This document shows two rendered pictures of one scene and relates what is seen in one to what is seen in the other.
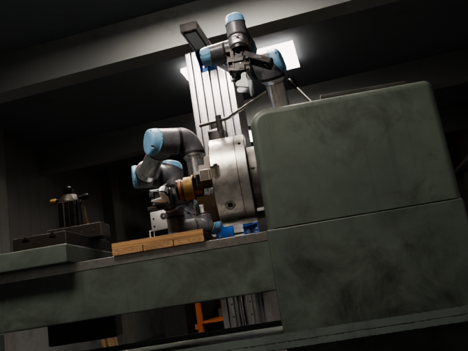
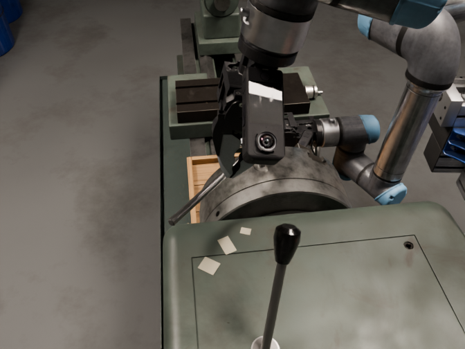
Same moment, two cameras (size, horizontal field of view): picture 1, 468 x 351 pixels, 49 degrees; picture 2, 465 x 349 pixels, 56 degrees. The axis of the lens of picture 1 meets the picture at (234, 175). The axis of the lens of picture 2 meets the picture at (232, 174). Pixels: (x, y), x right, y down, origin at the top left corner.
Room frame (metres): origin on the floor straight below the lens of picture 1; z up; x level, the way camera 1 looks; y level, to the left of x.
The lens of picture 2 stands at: (1.61, -0.55, 1.80)
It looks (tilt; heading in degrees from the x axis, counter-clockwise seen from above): 45 degrees down; 80
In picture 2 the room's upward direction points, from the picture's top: straight up
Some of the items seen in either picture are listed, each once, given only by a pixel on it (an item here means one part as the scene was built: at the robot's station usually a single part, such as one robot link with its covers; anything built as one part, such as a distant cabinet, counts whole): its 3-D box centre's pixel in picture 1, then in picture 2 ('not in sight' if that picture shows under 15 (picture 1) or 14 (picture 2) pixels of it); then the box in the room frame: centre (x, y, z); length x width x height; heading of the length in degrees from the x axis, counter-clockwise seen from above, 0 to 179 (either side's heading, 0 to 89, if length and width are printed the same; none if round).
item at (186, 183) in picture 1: (189, 188); not in sight; (1.82, 0.16, 1.08); 0.09 x 0.09 x 0.09; 87
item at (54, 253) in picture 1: (56, 263); (243, 100); (1.88, 0.69, 0.89); 0.53 x 0.30 x 0.06; 177
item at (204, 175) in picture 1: (206, 178); not in sight; (1.72, 0.10, 1.09); 0.12 x 0.11 x 0.05; 177
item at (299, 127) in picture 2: (164, 200); (295, 133); (1.93, 0.28, 1.08); 0.12 x 0.09 x 0.08; 177
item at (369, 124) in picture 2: (174, 206); (355, 131); (2.09, 0.26, 1.07); 0.11 x 0.08 x 0.09; 177
